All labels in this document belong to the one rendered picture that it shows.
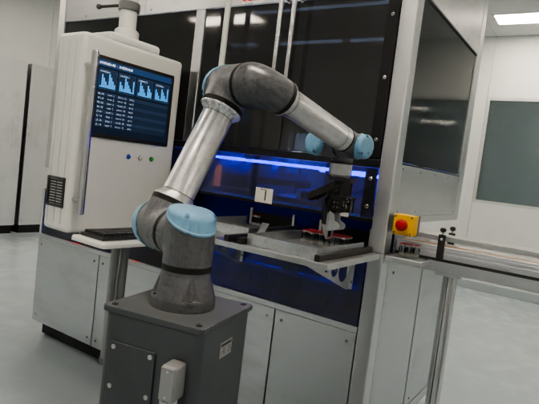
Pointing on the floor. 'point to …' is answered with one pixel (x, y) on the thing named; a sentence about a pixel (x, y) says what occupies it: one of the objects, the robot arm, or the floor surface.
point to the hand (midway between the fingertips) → (326, 234)
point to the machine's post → (386, 199)
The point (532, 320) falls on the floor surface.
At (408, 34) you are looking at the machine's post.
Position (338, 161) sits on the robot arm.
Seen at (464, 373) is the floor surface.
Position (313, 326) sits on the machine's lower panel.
